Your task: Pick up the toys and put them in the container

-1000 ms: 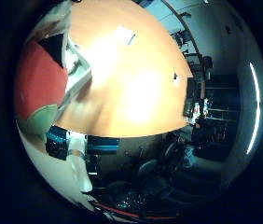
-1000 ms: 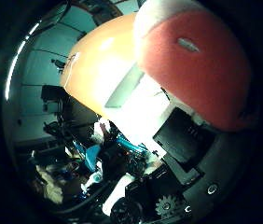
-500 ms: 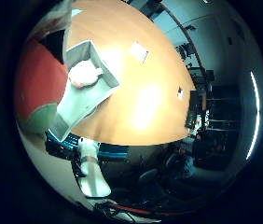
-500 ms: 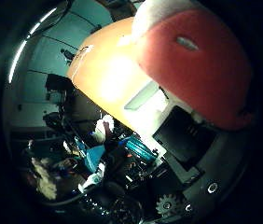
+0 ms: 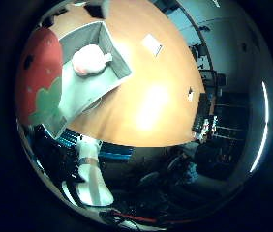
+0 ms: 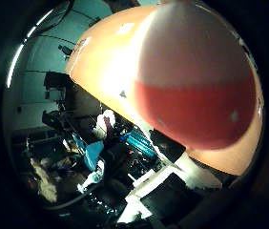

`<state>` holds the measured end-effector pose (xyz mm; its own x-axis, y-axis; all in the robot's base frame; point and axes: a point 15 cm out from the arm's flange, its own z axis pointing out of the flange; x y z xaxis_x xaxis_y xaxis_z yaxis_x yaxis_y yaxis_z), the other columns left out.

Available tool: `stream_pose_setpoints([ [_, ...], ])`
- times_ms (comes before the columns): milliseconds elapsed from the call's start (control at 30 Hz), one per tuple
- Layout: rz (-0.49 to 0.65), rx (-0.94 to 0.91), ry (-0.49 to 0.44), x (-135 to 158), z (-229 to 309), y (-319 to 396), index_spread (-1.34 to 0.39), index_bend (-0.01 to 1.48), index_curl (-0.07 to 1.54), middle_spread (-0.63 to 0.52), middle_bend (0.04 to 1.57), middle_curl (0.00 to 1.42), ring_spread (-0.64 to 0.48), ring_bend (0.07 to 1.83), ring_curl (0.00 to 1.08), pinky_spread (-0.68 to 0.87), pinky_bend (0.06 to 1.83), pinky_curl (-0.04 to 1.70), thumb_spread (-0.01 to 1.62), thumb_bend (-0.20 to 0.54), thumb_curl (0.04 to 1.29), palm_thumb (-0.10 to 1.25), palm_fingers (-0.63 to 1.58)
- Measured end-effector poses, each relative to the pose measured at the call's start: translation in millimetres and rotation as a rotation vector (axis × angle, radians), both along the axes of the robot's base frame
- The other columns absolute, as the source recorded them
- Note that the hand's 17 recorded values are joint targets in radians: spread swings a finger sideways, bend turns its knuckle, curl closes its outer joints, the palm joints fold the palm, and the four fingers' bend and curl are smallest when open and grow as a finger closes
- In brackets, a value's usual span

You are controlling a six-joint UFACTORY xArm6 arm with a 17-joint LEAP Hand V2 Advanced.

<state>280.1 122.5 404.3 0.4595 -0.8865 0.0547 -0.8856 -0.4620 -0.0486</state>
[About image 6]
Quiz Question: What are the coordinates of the red and white ball toy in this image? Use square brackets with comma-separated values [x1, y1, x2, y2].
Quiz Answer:
[134, 1, 260, 151]

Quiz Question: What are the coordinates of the cyan blue box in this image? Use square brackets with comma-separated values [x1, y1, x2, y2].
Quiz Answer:
[121, 130, 157, 159]

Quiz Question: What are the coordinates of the white crumpled object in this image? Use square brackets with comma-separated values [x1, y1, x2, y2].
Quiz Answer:
[76, 160, 105, 194]

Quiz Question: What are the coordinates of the blue cloth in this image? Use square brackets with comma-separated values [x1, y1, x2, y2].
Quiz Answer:
[83, 141, 105, 171]

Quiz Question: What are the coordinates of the beige furry object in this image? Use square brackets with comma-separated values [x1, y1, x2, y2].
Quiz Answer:
[32, 156, 59, 203]

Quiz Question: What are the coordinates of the black equipment on stand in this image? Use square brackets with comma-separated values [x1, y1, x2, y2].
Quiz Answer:
[43, 71, 71, 103]

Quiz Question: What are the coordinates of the long ceiling light strip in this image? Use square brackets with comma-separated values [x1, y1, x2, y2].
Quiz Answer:
[6, 43, 25, 89]

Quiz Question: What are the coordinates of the short ceiling light strip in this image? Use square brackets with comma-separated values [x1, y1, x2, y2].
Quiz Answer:
[26, 26, 38, 38]

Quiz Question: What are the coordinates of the black wall mounted camera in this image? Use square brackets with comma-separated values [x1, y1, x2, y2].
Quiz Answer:
[57, 44, 73, 58]

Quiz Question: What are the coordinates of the black hanging cable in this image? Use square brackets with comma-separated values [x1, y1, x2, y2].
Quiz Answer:
[37, 0, 75, 36]

